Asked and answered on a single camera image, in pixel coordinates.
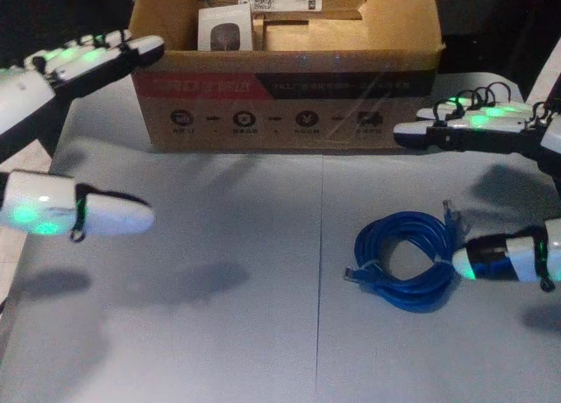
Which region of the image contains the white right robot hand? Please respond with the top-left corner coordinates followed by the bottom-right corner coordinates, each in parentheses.
top-left (393, 81), bottom-right (561, 293)

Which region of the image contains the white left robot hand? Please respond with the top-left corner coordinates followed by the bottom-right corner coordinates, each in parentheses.
top-left (0, 28), bottom-right (166, 243)

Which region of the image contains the blue ethernet cable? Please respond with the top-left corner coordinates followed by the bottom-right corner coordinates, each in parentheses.
top-left (343, 198), bottom-right (472, 315)

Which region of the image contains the white product box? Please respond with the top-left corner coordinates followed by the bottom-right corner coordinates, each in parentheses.
top-left (196, 6), bottom-right (254, 52)

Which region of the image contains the open cardboard box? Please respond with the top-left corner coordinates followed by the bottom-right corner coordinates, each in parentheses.
top-left (128, 0), bottom-right (444, 154)

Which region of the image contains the white slanted post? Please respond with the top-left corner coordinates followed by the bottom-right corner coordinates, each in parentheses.
top-left (523, 39), bottom-right (561, 110)

